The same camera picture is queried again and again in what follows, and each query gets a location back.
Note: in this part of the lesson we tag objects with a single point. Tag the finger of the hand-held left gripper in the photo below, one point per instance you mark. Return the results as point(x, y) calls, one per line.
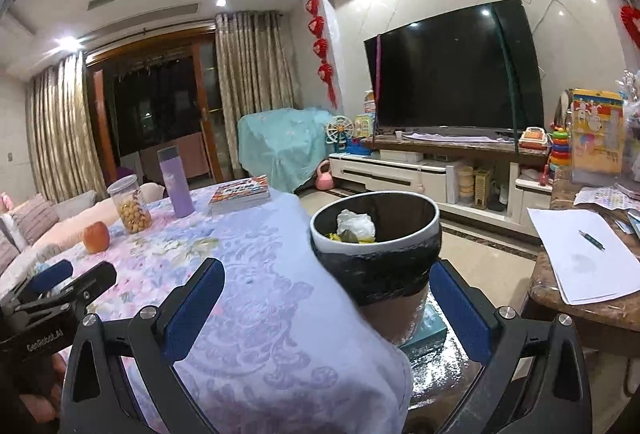
point(50, 276)
point(87, 281)

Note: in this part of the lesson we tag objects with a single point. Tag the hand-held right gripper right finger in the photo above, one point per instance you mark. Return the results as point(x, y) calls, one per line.
point(460, 309)

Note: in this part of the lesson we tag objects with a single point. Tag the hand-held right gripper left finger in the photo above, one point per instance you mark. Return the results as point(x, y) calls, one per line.
point(195, 309)

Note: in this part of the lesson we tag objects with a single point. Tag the yellow foam fruit net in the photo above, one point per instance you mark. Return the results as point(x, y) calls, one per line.
point(370, 240)

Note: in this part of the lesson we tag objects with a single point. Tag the person's left hand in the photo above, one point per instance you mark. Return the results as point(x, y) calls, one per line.
point(50, 404)

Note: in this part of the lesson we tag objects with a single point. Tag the patterned sofa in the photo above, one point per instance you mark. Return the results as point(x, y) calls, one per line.
point(20, 254)

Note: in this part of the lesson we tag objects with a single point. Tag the teal flat box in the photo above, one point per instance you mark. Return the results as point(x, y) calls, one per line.
point(425, 331)

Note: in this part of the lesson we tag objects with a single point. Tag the red yellow apple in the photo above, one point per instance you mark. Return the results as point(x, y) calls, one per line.
point(96, 236)

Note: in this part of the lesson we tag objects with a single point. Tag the striped pink cushion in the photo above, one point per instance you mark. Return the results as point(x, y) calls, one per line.
point(35, 216)

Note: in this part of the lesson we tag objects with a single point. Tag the clear cookie jar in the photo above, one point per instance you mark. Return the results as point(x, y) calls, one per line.
point(130, 206)

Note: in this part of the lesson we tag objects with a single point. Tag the pink plush toy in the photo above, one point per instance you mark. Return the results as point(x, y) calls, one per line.
point(5, 201)

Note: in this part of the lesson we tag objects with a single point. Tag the marble side table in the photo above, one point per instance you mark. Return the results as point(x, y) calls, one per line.
point(575, 319)

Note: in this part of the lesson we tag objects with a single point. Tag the purple drink bottle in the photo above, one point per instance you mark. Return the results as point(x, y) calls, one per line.
point(175, 181)

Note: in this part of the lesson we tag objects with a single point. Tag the white paper sheets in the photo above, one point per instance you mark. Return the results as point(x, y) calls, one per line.
point(580, 249)

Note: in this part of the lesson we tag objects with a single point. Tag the white crumpled tissue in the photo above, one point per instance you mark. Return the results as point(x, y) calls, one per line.
point(355, 224)

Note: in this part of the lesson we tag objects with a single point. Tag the white television cabinet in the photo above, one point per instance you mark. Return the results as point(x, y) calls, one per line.
point(435, 169)

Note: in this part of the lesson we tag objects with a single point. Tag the beige curtain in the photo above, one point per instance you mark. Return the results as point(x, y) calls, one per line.
point(250, 64)
point(60, 129)

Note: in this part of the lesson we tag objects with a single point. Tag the dark pen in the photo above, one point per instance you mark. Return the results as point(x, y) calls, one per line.
point(592, 239)

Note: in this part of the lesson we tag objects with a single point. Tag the wooden framed glass door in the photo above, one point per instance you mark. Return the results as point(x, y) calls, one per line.
point(155, 114)

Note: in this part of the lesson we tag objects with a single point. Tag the patterned paper sheet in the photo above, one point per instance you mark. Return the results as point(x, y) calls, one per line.
point(605, 196)

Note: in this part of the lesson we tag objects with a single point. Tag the pink kettlebell toy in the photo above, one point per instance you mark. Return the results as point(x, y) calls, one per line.
point(325, 179)

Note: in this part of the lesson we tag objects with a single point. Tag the teal furniture cover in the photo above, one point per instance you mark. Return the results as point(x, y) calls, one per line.
point(280, 144)

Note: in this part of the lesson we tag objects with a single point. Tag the toy telephone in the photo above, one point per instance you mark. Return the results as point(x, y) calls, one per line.
point(532, 137)

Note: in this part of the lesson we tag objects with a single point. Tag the colourful toy set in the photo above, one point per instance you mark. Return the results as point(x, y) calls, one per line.
point(365, 119)

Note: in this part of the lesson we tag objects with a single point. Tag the ferris wheel toy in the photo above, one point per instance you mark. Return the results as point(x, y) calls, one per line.
point(340, 132)

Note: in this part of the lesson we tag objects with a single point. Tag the yellow toy packaging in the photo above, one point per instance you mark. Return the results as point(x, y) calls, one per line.
point(597, 129)

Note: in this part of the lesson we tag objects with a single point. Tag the black flat television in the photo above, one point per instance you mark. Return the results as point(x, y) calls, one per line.
point(450, 69)

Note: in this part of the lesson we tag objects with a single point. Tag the red hanging knot decoration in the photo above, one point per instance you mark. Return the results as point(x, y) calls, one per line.
point(322, 44)

